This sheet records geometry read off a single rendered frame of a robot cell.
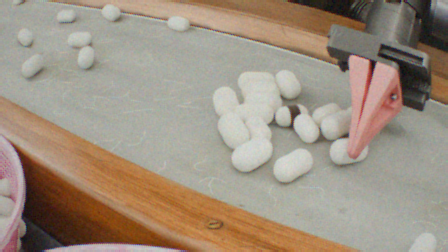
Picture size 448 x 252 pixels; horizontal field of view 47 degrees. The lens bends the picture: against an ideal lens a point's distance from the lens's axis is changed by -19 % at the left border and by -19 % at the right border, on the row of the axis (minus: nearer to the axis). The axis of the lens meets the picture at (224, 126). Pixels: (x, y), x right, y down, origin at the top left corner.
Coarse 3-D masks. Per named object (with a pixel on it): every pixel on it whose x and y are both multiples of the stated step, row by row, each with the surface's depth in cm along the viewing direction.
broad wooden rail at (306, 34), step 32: (64, 0) 90; (96, 0) 86; (128, 0) 83; (160, 0) 80; (192, 0) 79; (224, 0) 79; (256, 0) 79; (224, 32) 74; (256, 32) 72; (288, 32) 71; (320, 32) 69
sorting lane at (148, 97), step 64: (0, 0) 98; (0, 64) 69; (64, 64) 67; (128, 64) 67; (192, 64) 66; (256, 64) 66; (320, 64) 67; (64, 128) 54; (128, 128) 54; (192, 128) 54; (320, 128) 55; (384, 128) 55; (256, 192) 46; (320, 192) 46; (384, 192) 46
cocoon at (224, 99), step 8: (224, 88) 56; (216, 96) 56; (224, 96) 55; (232, 96) 55; (216, 104) 55; (224, 104) 55; (232, 104) 55; (216, 112) 55; (224, 112) 55; (232, 112) 55
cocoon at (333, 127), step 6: (336, 114) 53; (342, 114) 53; (348, 114) 53; (324, 120) 52; (330, 120) 52; (336, 120) 52; (342, 120) 52; (348, 120) 52; (324, 126) 52; (330, 126) 52; (336, 126) 51; (342, 126) 52; (348, 126) 52; (324, 132) 52; (330, 132) 52; (336, 132) 52; (342, 132) 52; (348, 132) 53; (330, 138) 52; (336, 138) 52
